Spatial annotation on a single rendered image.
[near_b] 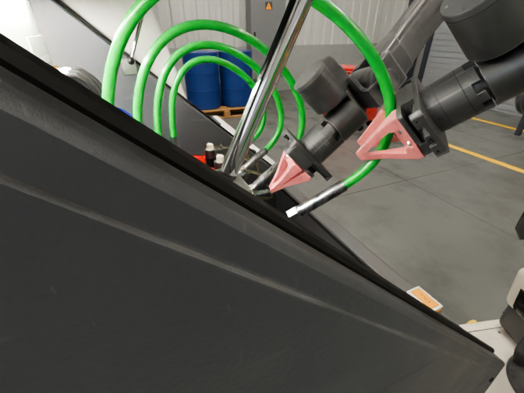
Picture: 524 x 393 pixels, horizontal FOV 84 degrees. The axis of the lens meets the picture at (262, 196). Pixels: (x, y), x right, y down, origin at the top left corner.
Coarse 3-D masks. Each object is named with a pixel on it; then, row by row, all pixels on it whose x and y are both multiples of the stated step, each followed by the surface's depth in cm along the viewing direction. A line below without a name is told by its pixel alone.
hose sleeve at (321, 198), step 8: (336, 184) 42; (344, 184) 42; (320, 192) 43; (328, 192) 43; (336, 192) 42; (344, 192) 43; (312, 200) 43; (320, 200) 43; (328, 200) 43; (296, 208) 44; (304, 208) 44; (312, 208) 44
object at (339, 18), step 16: (144, 0) 30; (320, 0) 31; (128, 16) 31; (336, 16) 32; (128, 32) 32; (352, 32) 32; (112, 48) 33; (368, 48) 33; (112, 64) 33; (112, 80) 34; (384, 80) 35; (112, 96) 35; (384, 96) 36; (384, 144) 39; (368, 160) 41; (352, 176) 42
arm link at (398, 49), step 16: (416, 0) 50; (432, 0) 48; (416, 16) 47; (432, 16) 48; (400, 32) 47; (416, 32) 48; (432, 32) 49; (384, 48) 47; (400, 48) 46; (416, 48) 48; (368, 64) 51; (384, 64) 46; (400, 64) 47; (368, 80) 46; (400, 80) 47
